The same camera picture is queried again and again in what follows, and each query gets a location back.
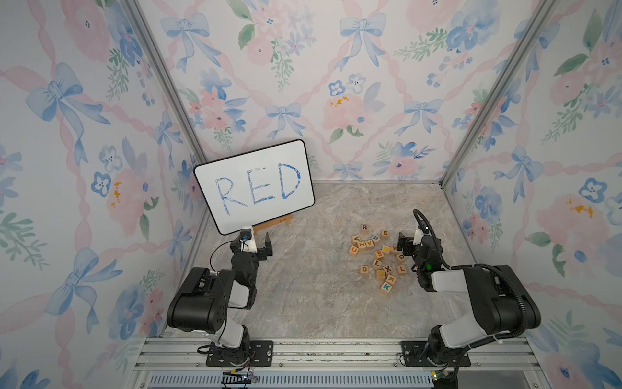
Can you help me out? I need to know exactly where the aluminium front rail frame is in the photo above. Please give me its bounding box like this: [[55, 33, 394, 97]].
[[126, 338, 551, 388]]

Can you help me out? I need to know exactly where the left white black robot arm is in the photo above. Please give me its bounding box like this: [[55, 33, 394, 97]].
[[167, 228, 273, 358]]

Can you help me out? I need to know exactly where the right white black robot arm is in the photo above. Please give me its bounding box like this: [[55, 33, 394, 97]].
[[398, 209, 541, 366]]

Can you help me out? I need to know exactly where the wooden whiteboard stand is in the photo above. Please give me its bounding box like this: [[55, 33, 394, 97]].
[[254, 214, 293, 232]]

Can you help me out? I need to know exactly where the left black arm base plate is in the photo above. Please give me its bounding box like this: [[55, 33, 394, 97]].
[[206, 340, 274, 368]]

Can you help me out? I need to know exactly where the aluminium corner post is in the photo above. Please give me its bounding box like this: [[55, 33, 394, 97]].
[[120, 0, 207, 164], [439, 0, 559, 190]]

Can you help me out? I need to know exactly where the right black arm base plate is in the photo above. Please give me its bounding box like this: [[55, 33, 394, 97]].
[[400, 340, 460, 368]]

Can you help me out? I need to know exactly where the left aluminium corner post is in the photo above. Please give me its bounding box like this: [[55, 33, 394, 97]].
[[120, 0, 207, 164]]

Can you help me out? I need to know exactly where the whiteboard with RED written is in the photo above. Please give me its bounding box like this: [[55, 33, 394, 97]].
[[194, 139, 316, 236]]

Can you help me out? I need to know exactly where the wooden letter block L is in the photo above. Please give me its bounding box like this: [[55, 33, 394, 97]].
[[397, 264, 408, 276]]

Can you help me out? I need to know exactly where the wooden letter block K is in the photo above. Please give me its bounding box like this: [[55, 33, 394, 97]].
[[380, 282, 394, 294]]

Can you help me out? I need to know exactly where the right aluminium corner post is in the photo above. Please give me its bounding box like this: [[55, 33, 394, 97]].
[[439, 0, 559, 190]]

